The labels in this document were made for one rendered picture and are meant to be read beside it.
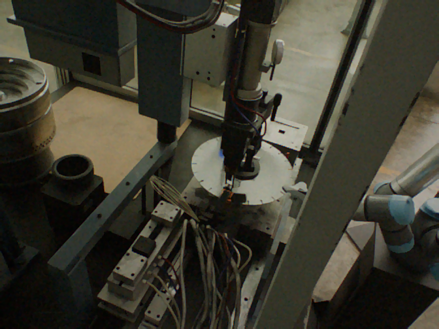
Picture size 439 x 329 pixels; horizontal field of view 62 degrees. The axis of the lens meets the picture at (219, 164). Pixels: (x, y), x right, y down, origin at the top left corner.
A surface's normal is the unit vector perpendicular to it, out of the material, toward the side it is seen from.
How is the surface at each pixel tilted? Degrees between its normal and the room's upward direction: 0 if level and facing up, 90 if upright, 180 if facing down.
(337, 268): 0
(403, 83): 90
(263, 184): 0
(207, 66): 90
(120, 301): 0
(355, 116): 90
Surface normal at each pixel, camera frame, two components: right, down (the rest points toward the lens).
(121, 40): 0.92, 0.33
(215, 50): -0.36, 0.58
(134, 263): 0.12, -0.75
